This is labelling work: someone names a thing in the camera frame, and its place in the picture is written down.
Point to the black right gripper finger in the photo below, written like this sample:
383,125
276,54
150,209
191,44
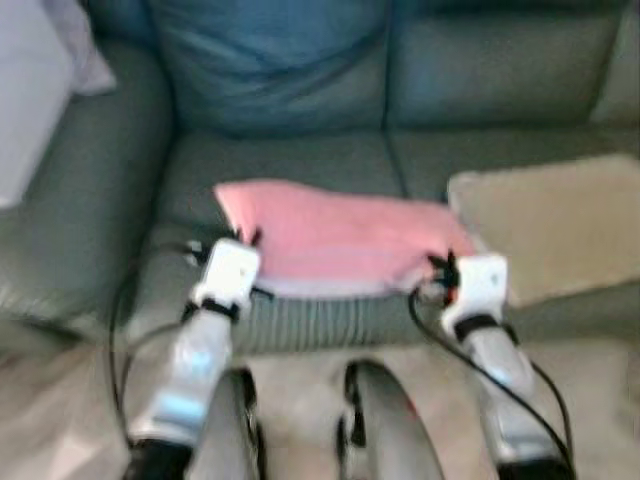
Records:
440,265

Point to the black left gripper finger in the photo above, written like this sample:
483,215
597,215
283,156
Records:
253,239

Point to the pink dotted pillow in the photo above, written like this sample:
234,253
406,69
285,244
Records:
340,235

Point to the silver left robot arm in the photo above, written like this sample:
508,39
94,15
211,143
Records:
190,370

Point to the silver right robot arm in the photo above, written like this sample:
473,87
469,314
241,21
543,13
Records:
510,390

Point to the blue sofa cushion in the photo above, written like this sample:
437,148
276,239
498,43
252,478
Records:
265,60

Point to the green leather sofa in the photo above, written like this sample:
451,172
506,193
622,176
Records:
500,80

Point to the beige flat cushion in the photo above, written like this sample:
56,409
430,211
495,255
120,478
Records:
555,225

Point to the silver right robot leg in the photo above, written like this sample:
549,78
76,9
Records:
385,430

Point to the silver robot leg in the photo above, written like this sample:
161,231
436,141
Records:
385,430
232,430

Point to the silver left robot leg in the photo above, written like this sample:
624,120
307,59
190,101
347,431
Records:
232,430

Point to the white panel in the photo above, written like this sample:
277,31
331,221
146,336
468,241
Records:
25,100

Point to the lilac cloth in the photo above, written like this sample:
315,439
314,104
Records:
85,50

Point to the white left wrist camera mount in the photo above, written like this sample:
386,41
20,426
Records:
228,272

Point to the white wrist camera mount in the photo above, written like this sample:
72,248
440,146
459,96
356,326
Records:
228,272
478,290

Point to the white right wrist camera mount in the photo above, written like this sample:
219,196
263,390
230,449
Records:
478,290

